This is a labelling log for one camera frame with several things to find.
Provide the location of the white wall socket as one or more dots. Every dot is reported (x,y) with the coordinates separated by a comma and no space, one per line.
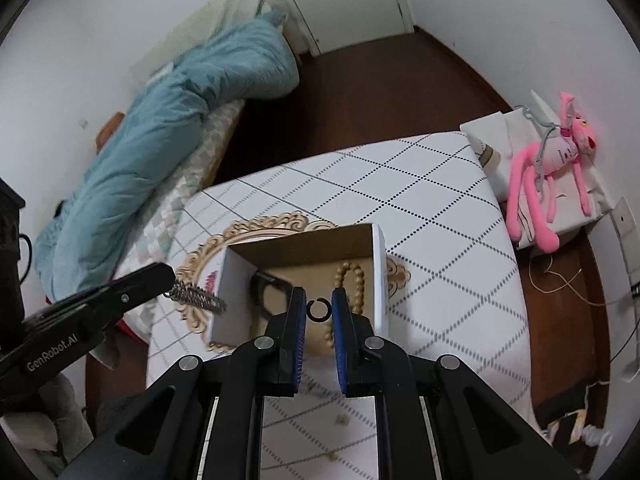
(625,220)

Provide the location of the blue duvet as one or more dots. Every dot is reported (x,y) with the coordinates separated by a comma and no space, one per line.
(150,160)

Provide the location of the grey clothes hanger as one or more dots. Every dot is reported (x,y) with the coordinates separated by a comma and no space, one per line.
(541,165)

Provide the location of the black cabinet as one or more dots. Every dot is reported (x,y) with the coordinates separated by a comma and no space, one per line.
(7,240)

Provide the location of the brown cushion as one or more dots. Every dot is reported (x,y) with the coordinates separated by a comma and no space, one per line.
(107,130)

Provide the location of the white checked tablecloth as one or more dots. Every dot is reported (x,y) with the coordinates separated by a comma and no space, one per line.
(425,200)

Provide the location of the cream pillow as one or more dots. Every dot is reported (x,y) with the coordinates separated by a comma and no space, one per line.
(235,10)

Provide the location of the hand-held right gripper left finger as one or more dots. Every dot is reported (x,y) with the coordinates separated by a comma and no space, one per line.
(298,325)

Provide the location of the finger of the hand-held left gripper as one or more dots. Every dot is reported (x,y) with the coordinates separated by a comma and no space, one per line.
(145,280)

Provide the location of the pink plush toy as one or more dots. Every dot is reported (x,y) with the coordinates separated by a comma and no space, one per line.
(560,152)

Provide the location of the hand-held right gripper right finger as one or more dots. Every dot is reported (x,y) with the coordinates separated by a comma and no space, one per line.
(340,332)

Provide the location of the white cardboard box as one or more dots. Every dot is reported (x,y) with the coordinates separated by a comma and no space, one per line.
(227,300)

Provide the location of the patterned bed sheet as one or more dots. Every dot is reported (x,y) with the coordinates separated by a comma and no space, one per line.
(202,150)

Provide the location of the white fluffy cloth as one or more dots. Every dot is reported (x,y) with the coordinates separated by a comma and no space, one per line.
(30,430)

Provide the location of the ornate golden tray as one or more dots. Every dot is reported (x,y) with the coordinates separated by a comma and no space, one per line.
(200,260)

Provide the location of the white door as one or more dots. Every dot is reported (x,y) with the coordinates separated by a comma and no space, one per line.
(350,0)

